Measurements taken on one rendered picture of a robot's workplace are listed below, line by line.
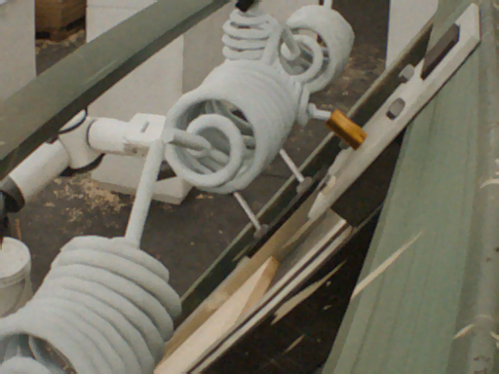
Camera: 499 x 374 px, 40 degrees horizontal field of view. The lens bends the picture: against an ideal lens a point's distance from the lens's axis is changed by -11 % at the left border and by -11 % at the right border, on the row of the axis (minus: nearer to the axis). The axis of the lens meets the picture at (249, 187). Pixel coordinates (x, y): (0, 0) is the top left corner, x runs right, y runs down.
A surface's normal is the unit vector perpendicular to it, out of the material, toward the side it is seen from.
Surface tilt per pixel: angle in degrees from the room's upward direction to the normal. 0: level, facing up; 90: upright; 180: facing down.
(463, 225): 57
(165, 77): 90
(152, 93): 90
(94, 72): 33
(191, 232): 0
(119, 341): 50
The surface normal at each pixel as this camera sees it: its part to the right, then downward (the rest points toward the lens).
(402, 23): -0.30, 0.47
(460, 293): -0.78, -0.62
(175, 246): 0.04, -0.87
